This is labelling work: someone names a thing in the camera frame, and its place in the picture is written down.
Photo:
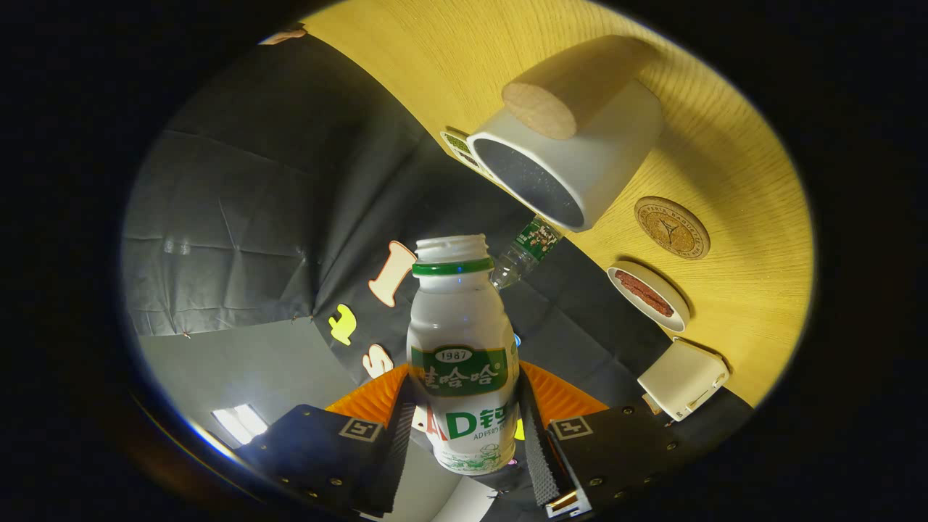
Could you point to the bread slice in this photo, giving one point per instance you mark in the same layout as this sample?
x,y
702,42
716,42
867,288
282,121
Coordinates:
x,y
650,403

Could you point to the round cork coaster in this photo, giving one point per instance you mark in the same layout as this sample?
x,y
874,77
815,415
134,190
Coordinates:
x,y
672,228

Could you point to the round white plate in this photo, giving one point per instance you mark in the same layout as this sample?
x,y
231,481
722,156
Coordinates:
x,y
668,287

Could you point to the red sausage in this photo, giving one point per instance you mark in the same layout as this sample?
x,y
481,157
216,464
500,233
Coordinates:
x,y
638,284
656,301

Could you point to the white juice bottle green label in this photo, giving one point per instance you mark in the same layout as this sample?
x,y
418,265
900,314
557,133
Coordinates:
x,y
460,319

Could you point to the pile of green beans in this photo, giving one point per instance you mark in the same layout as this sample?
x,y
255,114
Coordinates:
x,y
457,141

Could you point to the clear plastic water bottle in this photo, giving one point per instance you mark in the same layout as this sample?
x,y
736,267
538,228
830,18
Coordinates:
x,y
533,243

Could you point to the white toaster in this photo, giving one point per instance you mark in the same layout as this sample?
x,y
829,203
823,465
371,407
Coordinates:
x,y
681,377

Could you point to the ceiling light panel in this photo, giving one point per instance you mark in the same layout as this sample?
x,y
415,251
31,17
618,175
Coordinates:
x,y
239,424

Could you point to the black backdrop cloth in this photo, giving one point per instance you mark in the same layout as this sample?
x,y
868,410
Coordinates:
x,y
254,181

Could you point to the wooden table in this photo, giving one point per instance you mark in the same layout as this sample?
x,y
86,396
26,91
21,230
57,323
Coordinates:
x,y
747,181

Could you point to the pile of dark beans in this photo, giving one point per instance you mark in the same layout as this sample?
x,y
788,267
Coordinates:
x,y
470,158

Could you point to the white divided snack dish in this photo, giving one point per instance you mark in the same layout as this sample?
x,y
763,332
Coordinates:
x,y
457,148

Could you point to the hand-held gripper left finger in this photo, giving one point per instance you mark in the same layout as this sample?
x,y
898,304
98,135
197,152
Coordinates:
x,y
395,457

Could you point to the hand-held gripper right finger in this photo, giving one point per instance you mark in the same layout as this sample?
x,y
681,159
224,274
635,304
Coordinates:
x,y
535,449

